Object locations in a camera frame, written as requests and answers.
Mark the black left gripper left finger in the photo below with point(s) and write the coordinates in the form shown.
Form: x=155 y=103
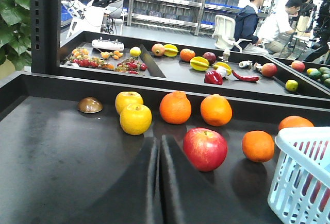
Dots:
x=134 y=197

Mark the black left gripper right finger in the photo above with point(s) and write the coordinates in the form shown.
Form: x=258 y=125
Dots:
x=188 y=197

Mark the light blue plastic basket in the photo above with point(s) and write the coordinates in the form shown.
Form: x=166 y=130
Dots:
x=282 y=199

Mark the black wooden produce stand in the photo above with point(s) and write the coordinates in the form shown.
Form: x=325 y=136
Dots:
x=100 y=131

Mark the yellow apple front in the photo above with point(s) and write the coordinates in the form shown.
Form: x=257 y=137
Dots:
x=135 y=119

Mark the yellow apple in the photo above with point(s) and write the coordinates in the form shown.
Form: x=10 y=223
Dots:
x=127 y=97
x=135 y=119

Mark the small orange centre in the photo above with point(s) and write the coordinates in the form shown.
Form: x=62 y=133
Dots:
x=258 y=146

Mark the orange with knob top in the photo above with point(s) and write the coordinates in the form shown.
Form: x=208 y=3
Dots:
x=175 y=108

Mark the round orange rear centre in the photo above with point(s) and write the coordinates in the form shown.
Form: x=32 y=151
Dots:
x=216 y=110

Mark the yellow apple rear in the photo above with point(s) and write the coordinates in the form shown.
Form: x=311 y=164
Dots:
x=127 y=97

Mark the red bell pepper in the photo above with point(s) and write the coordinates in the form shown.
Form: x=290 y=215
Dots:
x=213 y=77

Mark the big orange grapefruit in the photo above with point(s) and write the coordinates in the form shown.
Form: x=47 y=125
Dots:
x=294 y=122

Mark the white garlic bulb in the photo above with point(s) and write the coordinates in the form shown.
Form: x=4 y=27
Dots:
x=222 y=71

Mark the red chili pepper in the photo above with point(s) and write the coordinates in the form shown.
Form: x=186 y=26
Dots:
x=245 y=78

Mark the yellow lemon upper tray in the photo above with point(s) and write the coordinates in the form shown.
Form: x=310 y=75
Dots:
x=135 y=51

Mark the white electronic scale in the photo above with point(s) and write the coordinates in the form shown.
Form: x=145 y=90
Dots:
x=108 y=45

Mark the potted green plant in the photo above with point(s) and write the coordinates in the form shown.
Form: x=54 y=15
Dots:
x=16 y=32

